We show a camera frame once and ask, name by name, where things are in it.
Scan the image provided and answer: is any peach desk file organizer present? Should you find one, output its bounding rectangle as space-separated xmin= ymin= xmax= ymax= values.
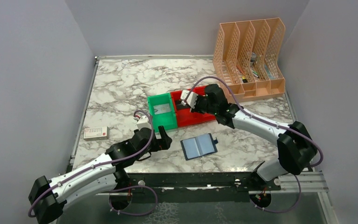
xmin=213 ymin=18 xmax=285 ymax=103

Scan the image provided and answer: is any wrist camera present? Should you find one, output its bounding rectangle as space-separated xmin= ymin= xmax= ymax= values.
xmin=180 ymin=90 xmax=199 ymax=112
xmin=136 ymin=116 xmax=151 ymax=130

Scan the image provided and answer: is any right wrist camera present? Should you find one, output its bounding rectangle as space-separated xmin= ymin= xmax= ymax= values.
xmin=180 ymin=90 xmax=199 ymax=112

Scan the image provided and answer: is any navy blue card holder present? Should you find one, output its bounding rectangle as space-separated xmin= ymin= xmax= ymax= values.
xmin=180 ymin=133 xmax=219 ymax=161

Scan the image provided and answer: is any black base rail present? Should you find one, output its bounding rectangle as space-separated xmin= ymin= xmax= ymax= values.
xmin=108 ymin=171 xmax=281 ymax=210

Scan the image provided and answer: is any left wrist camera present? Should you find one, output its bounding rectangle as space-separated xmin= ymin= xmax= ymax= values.
xmin=136 ymin=116 xmax=151 ymax=130

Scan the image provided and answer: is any red pencil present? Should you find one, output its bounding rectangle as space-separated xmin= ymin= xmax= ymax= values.
xmin=236 ymin=64 xmax=246 ymax=79

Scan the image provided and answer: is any silver VIP card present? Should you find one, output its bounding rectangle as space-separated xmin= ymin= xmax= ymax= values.
xmin=153 ymin=104 xmax=171 ymax=115

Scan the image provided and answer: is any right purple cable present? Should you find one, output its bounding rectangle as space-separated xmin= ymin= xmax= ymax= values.
xmin=183 ymin=76 xmax=324 ymax=214

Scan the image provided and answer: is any round grey tin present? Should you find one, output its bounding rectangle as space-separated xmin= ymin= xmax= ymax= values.
xmin=250 ymin=52 xmax=258 ymax=66

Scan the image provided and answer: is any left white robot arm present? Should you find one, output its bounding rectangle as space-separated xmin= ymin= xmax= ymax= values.
xmin=28 ymin=126 xmax=172 ymax=224

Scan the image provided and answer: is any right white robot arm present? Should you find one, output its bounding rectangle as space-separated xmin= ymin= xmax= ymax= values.
xmin=182 ymin=84 xmax=318 ymax=190

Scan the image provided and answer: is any purple cable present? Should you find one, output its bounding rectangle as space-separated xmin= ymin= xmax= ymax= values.
xmin=183 ymin=76 xmax=324 ymax=214
xmin=28 ymin=110 xmax=154 ymax=217

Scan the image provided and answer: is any black card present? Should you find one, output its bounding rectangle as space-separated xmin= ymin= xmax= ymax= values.
xmin=175 ymin=100 xmax=188 ymax=111

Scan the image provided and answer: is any green plastic bin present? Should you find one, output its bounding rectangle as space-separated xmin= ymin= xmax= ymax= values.
xmin=147 ymin=93 xmax=178 ymax=133

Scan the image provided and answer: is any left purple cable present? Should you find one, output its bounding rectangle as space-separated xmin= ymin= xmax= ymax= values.
xmin=28 ymin=110 xmax=154 ymax=217

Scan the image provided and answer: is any red double bin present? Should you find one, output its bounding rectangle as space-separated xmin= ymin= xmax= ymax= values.
xmin=170 ymin=91 xmax=215 ymax=127

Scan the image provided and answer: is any green marker pen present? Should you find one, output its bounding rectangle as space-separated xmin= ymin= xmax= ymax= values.
xmin=252 ymin=70 xmax=259 ymax=78

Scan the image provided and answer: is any white red small box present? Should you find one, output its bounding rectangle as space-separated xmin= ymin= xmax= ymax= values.
xmin=83 ymin=126 xmax=109 ymax=140

